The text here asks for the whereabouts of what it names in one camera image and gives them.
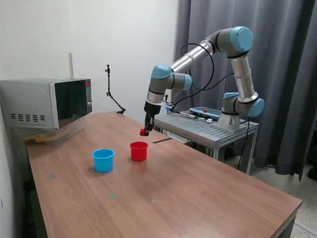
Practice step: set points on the blue-lit wrist camera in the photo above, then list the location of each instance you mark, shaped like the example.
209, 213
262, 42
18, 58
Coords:
167, 107

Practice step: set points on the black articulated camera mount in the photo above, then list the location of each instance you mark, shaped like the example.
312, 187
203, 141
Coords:
108, 84

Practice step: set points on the grey table frame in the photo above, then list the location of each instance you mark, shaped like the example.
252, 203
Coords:
293, 220

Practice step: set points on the blue plastic cup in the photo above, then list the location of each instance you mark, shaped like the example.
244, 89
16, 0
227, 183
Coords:
104, 163

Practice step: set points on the blue teach pendant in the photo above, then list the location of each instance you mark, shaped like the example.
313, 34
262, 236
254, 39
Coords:
198, 110

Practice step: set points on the silver blue UR5e robot arm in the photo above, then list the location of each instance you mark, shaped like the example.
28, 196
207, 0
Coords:
193, 59

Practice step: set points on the white vertical pole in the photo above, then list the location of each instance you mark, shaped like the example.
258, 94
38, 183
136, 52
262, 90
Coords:
71, 67

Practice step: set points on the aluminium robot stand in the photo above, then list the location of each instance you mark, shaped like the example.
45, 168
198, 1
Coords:
198, 129

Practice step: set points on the dark tape strip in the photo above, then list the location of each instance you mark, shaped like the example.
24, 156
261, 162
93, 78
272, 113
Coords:
162, 140

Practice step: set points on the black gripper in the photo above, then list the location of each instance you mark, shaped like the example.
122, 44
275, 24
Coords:
152, 108

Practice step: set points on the silver microwave oven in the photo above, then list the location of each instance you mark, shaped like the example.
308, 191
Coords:
29, 99

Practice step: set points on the wooden boards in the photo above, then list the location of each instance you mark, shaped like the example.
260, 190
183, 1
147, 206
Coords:
37, 138

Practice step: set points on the red cube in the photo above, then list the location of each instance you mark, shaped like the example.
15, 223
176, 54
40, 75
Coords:
142, 132

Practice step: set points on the red plastic cup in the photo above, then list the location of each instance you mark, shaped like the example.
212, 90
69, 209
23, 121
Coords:
138, 152

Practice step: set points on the grey curtain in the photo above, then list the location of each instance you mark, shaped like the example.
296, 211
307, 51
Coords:
272, 37

